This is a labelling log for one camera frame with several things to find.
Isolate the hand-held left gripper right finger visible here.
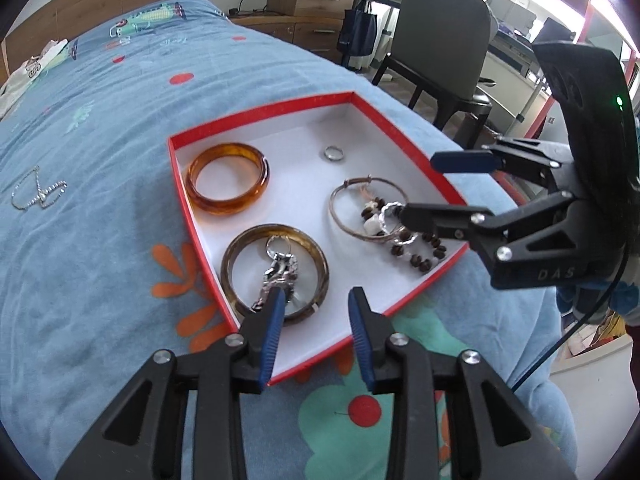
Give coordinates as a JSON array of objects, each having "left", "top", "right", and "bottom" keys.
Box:
[{"left": 347, "top": 286, "right": 576, "bottom": 480}]

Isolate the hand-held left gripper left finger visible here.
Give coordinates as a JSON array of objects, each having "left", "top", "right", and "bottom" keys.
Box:
[{"left": 55, "top": 287, "right": 287, "bottom": 480}]

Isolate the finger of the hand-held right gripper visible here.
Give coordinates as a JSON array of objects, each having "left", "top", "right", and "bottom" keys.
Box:
[
  {"left": 398, "top": 190, "right": 592, "bottom": 262},
  {"left": 430, "top": 135, "right": 577, "bottom": 195}
]

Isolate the twisted silver hoop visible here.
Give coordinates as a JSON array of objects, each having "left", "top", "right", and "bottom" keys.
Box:
[
  {"left": 377, "top": 202, "right": 406, "bottom": 236},
  {"left": 265, "top": 235, "right": 296, "bottom": 261}
]

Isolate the silver charm pendant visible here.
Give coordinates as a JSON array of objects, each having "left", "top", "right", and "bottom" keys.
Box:
[{"left": 249, "top": 252, "right": 301, "bottom": 314}]

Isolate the thin silver bangle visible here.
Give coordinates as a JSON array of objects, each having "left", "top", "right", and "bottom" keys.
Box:
[{"left": 328, "top": 175, "right": 416, "bottom": 246}]

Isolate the amber resin bangle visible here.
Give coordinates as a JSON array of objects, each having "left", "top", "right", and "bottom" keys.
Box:
[{"left": 185, "top": 142, "right": 272, "bottom": 217}]

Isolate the red jewelry box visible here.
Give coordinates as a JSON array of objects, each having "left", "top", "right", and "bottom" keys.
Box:
[{"left": 167, "top": 90, "right": 471, "bottom": 387}]

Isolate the person's right forearm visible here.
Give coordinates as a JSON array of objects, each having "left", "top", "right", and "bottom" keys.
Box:
[{"left": 556, "top": 280, "right": 640, "bottom": 325}]

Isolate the dark brown bangle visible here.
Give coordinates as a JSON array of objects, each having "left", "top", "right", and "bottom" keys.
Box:
[{"left": 220, "top": 223, "right": 330, "bottom": 321}]

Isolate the grey office chair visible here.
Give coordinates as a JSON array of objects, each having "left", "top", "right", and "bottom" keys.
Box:
[{"left": 372, "top": 0, "right": 502, "bottom": 129}]

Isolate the dark tote bag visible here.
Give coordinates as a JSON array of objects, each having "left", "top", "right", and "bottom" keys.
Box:
[{"left": 336, "top": 0, "right": 379, "bottom": 59}]

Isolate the wooden dresser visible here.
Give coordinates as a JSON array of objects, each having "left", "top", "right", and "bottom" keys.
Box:
[{"left": 267, "top": 0, "right": 364, "bottom": 64}]

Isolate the printed blue blanket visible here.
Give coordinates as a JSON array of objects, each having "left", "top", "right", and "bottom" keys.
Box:
[{"left": 0, "top": 0, "right": 582, "bottom": 480}]

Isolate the white garment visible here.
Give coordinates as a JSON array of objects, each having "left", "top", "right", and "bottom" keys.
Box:
[{"left": 0, "top": 39, "right": 69, "bottom": 117}]

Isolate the brown and white bead bracelet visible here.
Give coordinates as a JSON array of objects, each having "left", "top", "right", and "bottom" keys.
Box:
[{"left": 358, "top": 194, "right": 449, "bottom": 276}]

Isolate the black cable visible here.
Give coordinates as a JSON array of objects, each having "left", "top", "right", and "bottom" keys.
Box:
[{"left": 511, "top": 240, "right": 632, "bottom": 393}]

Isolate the silver chain necklace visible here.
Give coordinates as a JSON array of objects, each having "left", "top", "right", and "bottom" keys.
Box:
[{"left": 9, "top": 164, "right": 69, "bottom": 211}]

